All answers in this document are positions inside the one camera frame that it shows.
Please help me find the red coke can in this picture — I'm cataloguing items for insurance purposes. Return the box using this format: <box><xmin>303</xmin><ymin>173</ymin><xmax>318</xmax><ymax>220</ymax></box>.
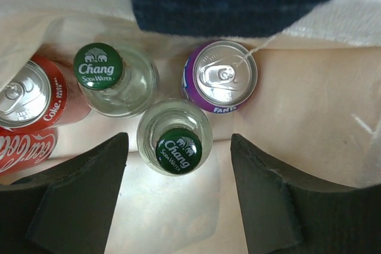
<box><xmin>1</xmin><ymin>128</ymin><xmax>58</xmax><ymax>175</ymax></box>
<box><xmin>0</xmin><ymin>54</ymin><xmax>92</xmax><ymax>133</ymax></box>

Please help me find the chang soda water bottle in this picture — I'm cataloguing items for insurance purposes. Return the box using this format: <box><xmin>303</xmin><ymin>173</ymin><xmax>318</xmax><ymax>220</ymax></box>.
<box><xmin>136</xmin><ymin>98</ymin><xmax>213</xmax><ymax>176</ymax></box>

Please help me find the beige canvas tote bag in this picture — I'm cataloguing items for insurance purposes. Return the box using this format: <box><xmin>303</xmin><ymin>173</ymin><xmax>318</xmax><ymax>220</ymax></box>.
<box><xmin>1</xmin><ymin>0</ymin><xmax>380</xmax><ymax>253</ymax></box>

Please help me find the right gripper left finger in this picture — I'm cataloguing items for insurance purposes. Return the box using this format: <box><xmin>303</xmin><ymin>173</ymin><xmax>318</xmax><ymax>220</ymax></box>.
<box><xmin>1</xmin><ymin>133</ymin><xmax>129</xmax><ymax>253</ymax></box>

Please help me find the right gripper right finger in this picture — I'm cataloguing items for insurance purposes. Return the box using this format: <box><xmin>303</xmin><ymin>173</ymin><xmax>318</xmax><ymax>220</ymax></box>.
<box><xmin>230</xmin><ymin>134</ymin><xmax>380</xmax><ymax>253</ymax></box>

